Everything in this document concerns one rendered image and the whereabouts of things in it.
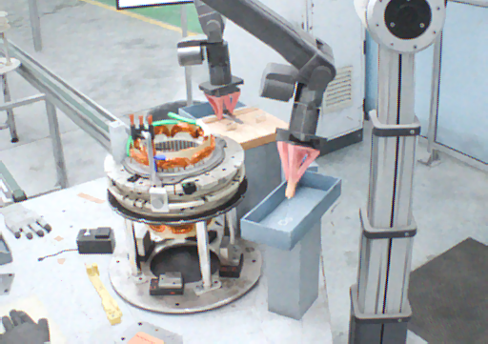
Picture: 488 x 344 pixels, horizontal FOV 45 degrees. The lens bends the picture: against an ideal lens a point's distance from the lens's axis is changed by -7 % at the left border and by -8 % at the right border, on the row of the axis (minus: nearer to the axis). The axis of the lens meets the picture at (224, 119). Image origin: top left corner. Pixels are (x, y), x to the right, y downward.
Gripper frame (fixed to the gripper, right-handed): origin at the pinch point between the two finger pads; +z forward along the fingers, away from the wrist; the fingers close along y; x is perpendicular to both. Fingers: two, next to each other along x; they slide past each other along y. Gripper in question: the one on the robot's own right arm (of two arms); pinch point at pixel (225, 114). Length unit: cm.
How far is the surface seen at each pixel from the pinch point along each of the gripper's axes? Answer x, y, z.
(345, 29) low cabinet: -141, -168, 36
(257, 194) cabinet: 11.0, -0.8, 19.5
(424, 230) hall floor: -41, -131, 115
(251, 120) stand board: 1.5, -6.8, 3.2
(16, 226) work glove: -29, 57, 26
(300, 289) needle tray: 47, 13, 23
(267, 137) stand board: 11.9, -4.7, 4.1
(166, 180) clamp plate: 25.3, 29.8, -1.7
